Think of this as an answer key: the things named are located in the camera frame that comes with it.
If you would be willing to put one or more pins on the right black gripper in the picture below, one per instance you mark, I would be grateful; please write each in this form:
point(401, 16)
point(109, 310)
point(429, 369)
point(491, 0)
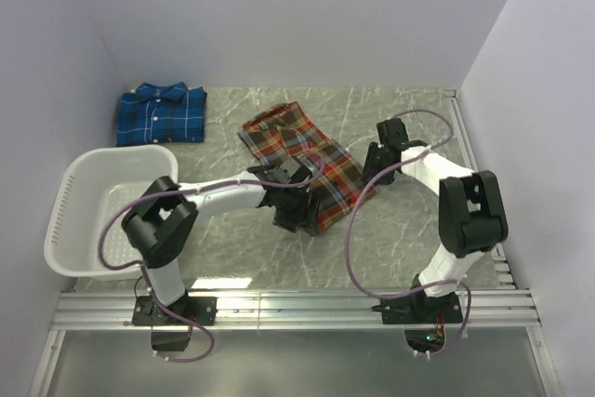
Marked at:
point(374, 150)

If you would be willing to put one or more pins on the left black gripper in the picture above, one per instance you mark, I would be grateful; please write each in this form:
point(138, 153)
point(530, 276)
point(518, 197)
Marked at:
point(305, 217)

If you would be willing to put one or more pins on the red brown plaid shirt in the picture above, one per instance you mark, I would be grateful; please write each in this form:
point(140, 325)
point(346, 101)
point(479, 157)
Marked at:
point(284, 131)

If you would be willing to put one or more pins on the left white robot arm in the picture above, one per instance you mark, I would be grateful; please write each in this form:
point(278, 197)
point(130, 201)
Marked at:
point(159, 223)

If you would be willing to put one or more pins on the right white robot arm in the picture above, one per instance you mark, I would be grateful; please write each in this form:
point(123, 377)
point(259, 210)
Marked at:
point(471, 221)

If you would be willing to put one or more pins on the folded blue plaid shirt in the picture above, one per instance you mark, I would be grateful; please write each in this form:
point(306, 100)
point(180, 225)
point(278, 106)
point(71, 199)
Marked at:
point(160, 115)

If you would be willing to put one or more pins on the white plastic laundry basket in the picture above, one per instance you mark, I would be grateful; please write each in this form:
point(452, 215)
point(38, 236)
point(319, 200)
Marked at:
point(95, 186)

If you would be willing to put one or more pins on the aluminium side rail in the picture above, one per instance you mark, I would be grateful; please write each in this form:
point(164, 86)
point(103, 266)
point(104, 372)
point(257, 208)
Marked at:
point(499, 258)

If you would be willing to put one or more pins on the aluminium mounting rail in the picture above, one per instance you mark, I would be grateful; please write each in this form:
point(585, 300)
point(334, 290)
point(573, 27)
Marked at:
point(313, 309)

